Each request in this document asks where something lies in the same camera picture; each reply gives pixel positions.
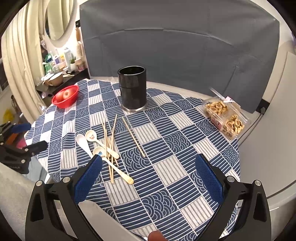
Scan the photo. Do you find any clear plastic cookie box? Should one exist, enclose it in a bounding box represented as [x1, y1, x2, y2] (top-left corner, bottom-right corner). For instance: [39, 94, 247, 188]
[202, 88, 251, 140]

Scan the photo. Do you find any person right hand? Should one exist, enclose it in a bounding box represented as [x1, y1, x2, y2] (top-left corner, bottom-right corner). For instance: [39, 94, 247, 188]
[147, 230, 168, 241]

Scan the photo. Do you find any green bottle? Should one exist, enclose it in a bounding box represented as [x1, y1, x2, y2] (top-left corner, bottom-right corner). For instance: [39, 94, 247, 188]
[45, 54, 53, 74]

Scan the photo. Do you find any red apple left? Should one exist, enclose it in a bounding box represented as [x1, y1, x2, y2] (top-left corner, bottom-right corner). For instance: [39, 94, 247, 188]
[55, 91, 64, 102]

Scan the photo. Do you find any black cylindrical utensil holder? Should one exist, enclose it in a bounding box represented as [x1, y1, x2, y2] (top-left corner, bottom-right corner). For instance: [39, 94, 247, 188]
[117, 66, 147, 113]

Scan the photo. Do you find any black side shelf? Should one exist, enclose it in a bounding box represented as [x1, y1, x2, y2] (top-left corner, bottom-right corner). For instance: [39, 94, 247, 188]
[35, 69, 90, 108]

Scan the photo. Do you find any small potted plant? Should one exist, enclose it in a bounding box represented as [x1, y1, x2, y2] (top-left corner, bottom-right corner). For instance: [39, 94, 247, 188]
[70, 57, 77, 72]

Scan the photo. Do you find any round wall mirror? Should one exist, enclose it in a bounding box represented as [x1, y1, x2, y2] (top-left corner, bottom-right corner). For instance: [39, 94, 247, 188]
[44, 0, 78, 48]

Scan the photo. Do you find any blue patterned tablecloth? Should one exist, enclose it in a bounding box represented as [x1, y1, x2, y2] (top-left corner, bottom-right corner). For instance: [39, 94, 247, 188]
[25, 79, 240, 240]

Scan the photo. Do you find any grey fabric backdrop board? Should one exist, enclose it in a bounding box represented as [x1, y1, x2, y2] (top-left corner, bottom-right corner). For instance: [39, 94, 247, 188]
[80, 1, 280, 113]

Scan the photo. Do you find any long wooden chopstick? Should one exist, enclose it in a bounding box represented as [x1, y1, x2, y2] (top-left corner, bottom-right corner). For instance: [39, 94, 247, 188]
[122, 117, 145, 158]

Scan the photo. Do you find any red apple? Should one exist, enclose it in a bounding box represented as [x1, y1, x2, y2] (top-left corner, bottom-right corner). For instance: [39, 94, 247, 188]
[63, 88, 75, 100]
[55, 91, 64, 102]

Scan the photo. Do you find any white spoon bear print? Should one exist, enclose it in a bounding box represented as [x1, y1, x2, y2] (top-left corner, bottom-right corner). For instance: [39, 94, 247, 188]
[85, 130, 106, 154]

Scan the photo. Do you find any red plastic basket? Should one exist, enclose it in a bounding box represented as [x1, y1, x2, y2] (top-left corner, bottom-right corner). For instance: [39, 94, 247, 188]
[52, 85, 79, 109]

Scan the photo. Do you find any plain white ceramic spoon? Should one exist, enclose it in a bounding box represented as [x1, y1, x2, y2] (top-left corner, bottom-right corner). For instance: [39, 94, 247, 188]
[76, 134, 93, 158]

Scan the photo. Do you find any white lotion bottle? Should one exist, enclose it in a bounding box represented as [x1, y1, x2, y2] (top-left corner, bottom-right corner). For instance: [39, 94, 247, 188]
[64, 48, 73, 69]

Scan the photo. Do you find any red apple right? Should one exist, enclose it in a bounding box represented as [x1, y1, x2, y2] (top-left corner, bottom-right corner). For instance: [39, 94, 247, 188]
[63, 88, 75, 100]

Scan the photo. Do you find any cream curtain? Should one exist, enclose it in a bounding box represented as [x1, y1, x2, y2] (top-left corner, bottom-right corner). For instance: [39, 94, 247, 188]
[1, 1, 45, 123]

